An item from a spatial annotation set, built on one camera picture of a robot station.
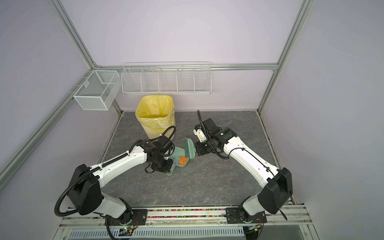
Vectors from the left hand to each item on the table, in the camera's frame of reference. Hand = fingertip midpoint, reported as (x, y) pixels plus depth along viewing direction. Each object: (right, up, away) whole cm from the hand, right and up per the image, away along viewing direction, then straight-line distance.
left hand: (168, 172), depth 79 cm
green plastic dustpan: (+5, +5, +9) cm, 12 cm away
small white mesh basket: (-50, +48, +20) cm, 73 cm away
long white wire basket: (-5, +57, +20) cm, 61 cm away
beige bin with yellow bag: (-14, +34, +24) cm, 44 cm away
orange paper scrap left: (+7, +5, +8) cm, 11 cm away
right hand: (+16, +12, -2) cm, 20 cm away
